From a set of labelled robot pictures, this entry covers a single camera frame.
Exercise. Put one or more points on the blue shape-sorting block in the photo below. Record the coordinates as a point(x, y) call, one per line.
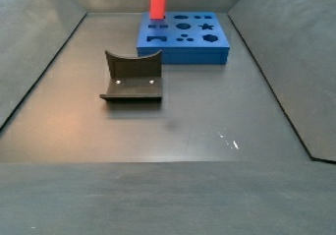
point(190, 38)

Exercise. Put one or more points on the red rectangular peg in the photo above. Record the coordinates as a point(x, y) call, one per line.
point(157, 9)

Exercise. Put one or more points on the black curved bracket stand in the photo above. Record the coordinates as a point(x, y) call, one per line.
point(135, 77)

